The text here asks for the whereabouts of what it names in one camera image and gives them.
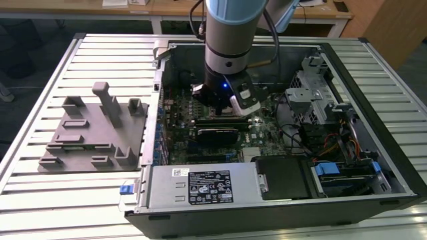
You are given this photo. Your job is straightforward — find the flat black device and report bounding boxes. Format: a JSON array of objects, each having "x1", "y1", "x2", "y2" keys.
[{"x1": 333, "y1": 0, "x2": 350, "y2": 13}]

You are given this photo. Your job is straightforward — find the black expansion slot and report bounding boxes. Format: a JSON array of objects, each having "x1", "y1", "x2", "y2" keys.
[{"x1": 185, "y1": 154, "x2": 227, "y2": 162}]

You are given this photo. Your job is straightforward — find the silver power supply unit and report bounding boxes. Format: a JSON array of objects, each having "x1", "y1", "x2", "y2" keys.
[{"x1": 142, "y1": 163, "x2": 270, "y2": 210}]

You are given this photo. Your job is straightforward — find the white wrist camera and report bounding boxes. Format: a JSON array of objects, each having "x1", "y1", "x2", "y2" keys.
[{"x1": 229, "y1": 81, "x2": 262, "y2": 116}]

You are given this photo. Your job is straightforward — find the wooden desk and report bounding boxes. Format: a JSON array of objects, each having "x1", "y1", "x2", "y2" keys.
[{"x1": 0, "y1": 0, "x2": 355, "y2": 38}]

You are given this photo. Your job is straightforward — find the white paper box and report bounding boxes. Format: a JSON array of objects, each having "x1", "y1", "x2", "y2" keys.
[{"x1": 102, "y1": 0, "x2": 130, "y2": 10}]

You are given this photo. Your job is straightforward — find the black RAM slot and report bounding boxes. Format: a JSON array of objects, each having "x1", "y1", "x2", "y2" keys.
[
  {"x1": 194, "y1": 126, "x2": 251, "y2": 131},
  {"x1": 194, "y1": 121, "x2": 251, "y2": 126},
  {"x1": 194, "y1": 118, "x2": 251, "y2": 123},
  {"x1": 194, "y1": 124, "x2": 251, "y2": 129}
]

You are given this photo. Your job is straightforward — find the hard disk in blue carrier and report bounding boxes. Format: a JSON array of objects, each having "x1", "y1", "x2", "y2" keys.
[{"x1": 311, "y1": 161, "x2": 375, "y2": 198}]

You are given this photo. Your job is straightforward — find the green RAM stick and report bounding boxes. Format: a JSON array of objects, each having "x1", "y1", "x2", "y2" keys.
[{"x1": 60, "y1": 144, "x2": 113, "y2": 152}]

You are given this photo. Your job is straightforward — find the black plastic shroud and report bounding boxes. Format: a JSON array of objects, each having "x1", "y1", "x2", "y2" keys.
[{"x1": 250, "y1": 154, "x2": 319, "y2": 201}]

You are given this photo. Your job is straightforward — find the metal drive cage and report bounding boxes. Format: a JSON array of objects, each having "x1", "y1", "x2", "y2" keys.
[{"x1": 285, "y1": 56, "x2": 342, "y2": 126}]

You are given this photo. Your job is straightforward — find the coloured power wires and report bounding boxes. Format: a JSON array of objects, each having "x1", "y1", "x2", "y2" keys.
[{"x1": 313, "y1": 119, "x2": 363, "y2": 162}]

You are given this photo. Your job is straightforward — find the CPU socket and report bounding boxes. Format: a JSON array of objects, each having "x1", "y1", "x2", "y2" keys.
[{"x1": 207, "y1": 99, "x2": 245, "y2": 120}]

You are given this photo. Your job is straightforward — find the grey parts rack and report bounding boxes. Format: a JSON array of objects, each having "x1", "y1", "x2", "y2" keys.
[{"x1": 38, "y1": 81, "x2": 151, "y2": 174}]

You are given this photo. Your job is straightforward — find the grey chair foot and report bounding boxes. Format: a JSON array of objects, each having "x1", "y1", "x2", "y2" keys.
[{"x1": 0, "y1": 81, "x2": 16, "y2": 102}]

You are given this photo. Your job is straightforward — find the black camera cable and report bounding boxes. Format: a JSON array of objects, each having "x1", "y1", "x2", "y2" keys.
[{"x1": 189, "y1": 0, "x2": 207, "y2": 41}]

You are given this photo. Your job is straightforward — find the wooden cabinet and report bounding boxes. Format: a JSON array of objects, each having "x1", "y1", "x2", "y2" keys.
[{"x1": 339, "y1": 0, "x2": 427, "y2": 70}]

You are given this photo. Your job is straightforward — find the black cable copper plug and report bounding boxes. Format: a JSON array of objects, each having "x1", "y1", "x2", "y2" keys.
[{"x1": 247, "y1": 8, "x2": 282, "y2": 69}]

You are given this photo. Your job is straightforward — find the green motherboard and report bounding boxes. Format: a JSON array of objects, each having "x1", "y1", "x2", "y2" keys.
[{"x1": 159, "y1": 83, "x2": 314, "y2": 166}]

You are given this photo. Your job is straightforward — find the black PC case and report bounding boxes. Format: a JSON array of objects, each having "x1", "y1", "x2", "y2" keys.
[{"x1": 118, "y1": 39, "x2": 427, "y2": 240}]

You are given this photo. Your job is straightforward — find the silver chipset heat sink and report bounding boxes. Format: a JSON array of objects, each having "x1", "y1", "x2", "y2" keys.
[{"x1": 242, "y1": 147, "x2": 265, "y2": 159}]

